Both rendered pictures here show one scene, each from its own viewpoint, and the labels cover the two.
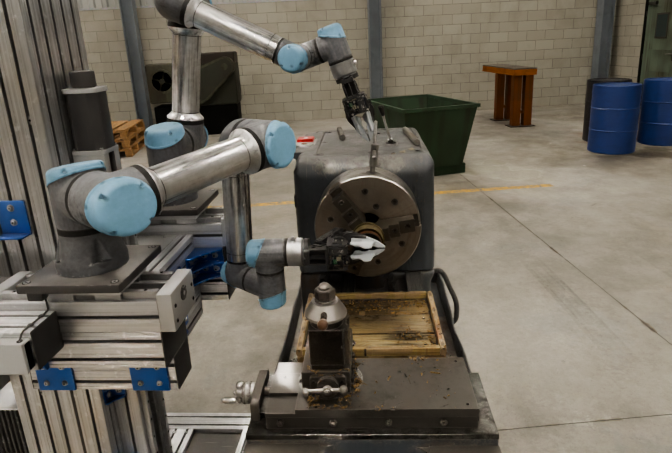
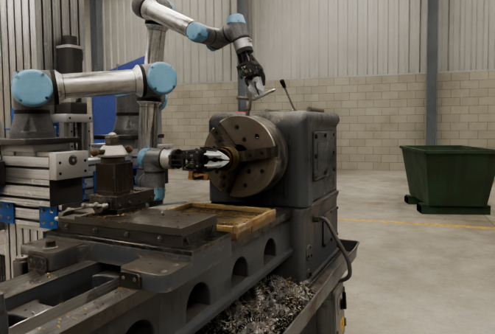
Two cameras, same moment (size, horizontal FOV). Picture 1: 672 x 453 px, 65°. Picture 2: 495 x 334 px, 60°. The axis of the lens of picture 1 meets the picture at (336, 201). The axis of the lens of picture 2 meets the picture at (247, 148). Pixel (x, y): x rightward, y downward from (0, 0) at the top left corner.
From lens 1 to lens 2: 0.84 m
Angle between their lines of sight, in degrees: 26
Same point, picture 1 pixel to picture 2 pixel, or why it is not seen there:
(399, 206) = (260, 139)
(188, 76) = (152, 55)
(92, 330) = (18, 176)
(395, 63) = (450, 127)
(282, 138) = (162, 72)
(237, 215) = (144, 133)
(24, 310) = not seen: outside the picture
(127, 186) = (32, 73)
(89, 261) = (21, 129)
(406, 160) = (286, 114)
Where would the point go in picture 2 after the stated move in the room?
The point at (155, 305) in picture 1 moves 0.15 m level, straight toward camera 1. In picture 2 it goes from (48, 160) to (23, 164)
